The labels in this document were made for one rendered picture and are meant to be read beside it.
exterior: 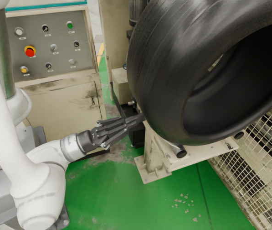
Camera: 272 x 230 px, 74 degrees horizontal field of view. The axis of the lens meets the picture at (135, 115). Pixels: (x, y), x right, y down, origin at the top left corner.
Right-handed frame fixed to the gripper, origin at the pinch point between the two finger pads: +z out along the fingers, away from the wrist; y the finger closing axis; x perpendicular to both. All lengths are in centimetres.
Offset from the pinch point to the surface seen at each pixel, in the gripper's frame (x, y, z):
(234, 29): -27.8, -11.8, 25.2
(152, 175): 106, 23, -3
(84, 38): -7, 63, -7
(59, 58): -2, 63, -25
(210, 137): 11.9, -11.9, 22.8
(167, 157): 20.3, -8.2, 6.5
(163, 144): 20.4, -2.2, 7.5
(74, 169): 91, 51, -65
